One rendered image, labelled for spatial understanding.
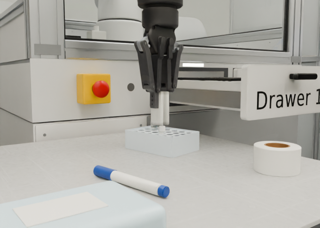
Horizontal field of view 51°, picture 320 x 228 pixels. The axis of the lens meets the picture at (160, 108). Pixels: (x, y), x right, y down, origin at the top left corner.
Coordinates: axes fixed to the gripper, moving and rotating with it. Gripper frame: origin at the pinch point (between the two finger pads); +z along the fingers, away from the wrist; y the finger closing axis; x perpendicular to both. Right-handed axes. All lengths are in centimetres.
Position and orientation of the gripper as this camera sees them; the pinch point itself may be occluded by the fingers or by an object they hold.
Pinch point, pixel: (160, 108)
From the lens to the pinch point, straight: 70.9
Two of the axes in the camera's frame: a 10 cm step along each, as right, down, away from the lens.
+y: -6.6, 0.7, -7.5
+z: 0.0, 9.9, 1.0
